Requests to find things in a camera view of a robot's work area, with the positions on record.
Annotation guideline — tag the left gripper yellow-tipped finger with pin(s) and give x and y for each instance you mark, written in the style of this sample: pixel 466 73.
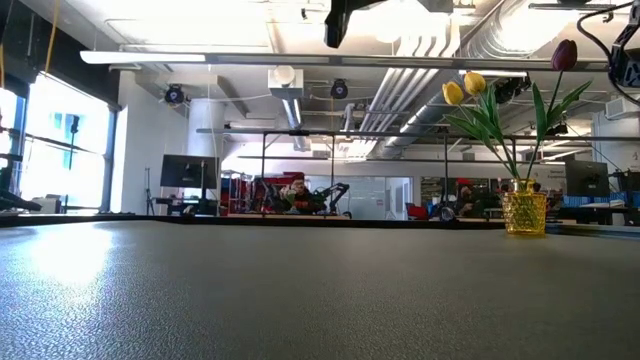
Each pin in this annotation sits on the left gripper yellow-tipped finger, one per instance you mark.
pixel 336 22

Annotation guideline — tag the dark maroon artificial tulip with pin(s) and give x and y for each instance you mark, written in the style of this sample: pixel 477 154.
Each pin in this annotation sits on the dark maroon artificial tulip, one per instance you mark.
pixel 565 55

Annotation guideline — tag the yellow artificial tulip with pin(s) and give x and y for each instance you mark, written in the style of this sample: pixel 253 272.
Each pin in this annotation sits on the yellow artificial tulip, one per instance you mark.
pixel 452 93
pixel 474 83

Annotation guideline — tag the black background robot arm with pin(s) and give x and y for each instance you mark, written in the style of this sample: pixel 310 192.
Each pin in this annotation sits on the black background robot arm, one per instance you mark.
pixel 336 190

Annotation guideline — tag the yellow textured glass vase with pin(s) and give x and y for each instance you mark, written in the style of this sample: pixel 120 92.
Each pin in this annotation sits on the yellow textured glass vase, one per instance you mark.
pixel 524 212

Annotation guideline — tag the white ceiling box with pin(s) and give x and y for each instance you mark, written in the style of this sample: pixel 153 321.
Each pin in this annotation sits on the white ceiling box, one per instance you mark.
pixel 285 82

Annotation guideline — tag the silver ventilation ducts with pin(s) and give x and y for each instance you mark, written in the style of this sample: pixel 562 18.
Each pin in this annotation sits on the silver ventilation ducts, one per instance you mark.
pixel 400 100

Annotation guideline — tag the black monitor with grey back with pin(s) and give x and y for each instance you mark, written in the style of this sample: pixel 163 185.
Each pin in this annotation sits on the black monitor with grey back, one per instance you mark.
pixel 586 178

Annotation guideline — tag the person seated at desk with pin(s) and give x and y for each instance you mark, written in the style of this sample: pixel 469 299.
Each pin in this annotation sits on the person seated at desk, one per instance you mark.
pixel 300 197

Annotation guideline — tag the long ceiling light bar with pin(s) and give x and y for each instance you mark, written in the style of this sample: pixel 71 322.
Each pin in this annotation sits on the long ceiling light bar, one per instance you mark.
pixel 145 57

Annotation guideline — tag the red chair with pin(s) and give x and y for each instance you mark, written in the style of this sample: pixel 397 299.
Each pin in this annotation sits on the red chair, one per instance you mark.
pixel 417 211

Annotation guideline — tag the black monitor on stand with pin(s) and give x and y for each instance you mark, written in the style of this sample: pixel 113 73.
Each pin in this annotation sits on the black monitor on stand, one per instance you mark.
pixel 189 171

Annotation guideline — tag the person beside workbench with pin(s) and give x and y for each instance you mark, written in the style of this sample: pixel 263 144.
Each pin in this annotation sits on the person beside workbench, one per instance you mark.
pixel 465 192

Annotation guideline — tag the black table mat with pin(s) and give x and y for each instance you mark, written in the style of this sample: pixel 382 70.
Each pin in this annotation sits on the black table mat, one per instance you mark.
pixel 320 290

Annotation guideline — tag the black silhouetted equipment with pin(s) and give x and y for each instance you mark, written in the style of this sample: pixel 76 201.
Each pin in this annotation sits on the black silhouetted equipment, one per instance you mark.
pixel 15 202

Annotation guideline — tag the white wall air unit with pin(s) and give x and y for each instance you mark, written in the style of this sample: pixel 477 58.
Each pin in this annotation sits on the white wall air unit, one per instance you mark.
pixel 622 106

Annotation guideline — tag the black ceiling camera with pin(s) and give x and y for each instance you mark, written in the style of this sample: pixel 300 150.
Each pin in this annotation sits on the black ceiling camera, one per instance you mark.
pixel 339 89
pixel 174 95

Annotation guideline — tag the black metal rack frame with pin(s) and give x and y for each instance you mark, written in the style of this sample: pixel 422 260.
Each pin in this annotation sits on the black metal rack frame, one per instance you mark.
pixel 350 133

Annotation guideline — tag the black aluminium table frame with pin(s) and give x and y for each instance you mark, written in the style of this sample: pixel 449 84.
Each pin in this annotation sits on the black aluminium table frame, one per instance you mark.
pixel 200 219

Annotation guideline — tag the black camera on pole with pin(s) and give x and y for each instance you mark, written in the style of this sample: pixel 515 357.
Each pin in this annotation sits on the black camera on pole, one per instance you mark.
pixel 74 125

